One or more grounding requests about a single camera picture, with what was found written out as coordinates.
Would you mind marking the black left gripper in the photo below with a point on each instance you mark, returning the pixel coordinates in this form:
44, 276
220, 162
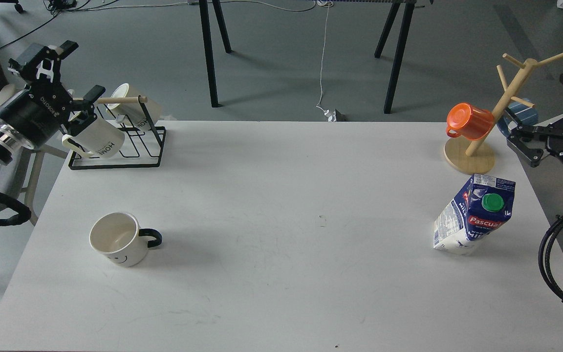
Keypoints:
31, 116

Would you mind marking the blue white milk carton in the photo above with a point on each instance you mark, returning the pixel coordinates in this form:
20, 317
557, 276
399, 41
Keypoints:
483, 205

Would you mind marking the white smiley mug black handle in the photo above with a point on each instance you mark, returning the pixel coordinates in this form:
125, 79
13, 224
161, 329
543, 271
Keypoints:
121, 239

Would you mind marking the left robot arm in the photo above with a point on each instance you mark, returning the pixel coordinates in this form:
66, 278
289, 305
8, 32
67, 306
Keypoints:
31, 116

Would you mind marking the blue cup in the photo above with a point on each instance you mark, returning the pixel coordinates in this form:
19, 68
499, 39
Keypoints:
525, 114

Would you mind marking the orange cup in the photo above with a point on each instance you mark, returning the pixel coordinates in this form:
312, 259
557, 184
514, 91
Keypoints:
468, 121

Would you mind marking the white HOME mug front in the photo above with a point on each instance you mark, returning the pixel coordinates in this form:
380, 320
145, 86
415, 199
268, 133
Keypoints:
99, 138

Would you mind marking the white home mug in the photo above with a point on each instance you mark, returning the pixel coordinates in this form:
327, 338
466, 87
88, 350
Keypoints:
99, 138
133, 113

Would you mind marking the white HOME mug rear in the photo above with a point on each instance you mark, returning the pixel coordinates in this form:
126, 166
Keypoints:
133, 113

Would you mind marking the wooden mug tree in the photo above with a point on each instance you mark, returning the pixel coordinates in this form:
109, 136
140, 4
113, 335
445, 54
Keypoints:
470, 157

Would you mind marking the black table left legs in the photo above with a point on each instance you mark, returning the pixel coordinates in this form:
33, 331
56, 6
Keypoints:
207, 43

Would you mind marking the black table legs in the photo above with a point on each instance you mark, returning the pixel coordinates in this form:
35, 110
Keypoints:
409, 8
207, 43

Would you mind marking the black table right legs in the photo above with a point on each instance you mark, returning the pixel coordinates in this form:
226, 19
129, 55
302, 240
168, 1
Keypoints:
409, 8

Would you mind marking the power strip plug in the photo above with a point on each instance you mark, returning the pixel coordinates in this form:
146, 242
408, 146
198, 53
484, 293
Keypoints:
334, 116

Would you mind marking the black wire mug rack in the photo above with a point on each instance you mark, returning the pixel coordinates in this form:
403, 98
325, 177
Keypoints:
140, 149

